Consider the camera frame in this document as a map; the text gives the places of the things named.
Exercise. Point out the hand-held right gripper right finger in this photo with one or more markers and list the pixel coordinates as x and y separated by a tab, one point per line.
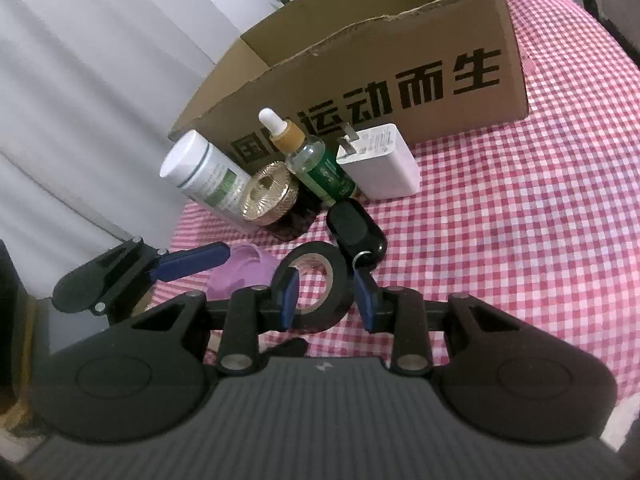
363	300

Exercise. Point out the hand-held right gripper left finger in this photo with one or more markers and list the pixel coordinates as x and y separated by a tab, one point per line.
286	297

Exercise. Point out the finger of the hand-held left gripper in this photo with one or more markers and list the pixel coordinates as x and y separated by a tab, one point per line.
192	261

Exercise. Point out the black electrical tape roll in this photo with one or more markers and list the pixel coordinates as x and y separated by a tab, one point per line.
330	305

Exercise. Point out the purple plastic lid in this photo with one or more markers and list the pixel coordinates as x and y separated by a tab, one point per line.
240	270

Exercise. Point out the white pill bottle green label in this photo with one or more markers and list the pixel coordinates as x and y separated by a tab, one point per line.
210	175

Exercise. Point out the brown cardboard box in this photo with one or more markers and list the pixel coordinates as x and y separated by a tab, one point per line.
400	50

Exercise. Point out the black key fob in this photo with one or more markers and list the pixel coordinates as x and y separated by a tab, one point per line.
355	230

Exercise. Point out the dark jar with gold lid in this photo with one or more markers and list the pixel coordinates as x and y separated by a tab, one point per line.
267	192

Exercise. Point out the green glass dropper bottle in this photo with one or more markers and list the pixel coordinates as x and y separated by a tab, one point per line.
315	165

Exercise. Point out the white power adapter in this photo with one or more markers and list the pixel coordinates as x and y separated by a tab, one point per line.
382	160

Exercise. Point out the red white checkered tablecloth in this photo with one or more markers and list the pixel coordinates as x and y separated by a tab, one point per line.
500	235

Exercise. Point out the white cloth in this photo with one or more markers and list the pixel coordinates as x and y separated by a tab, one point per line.
75	85

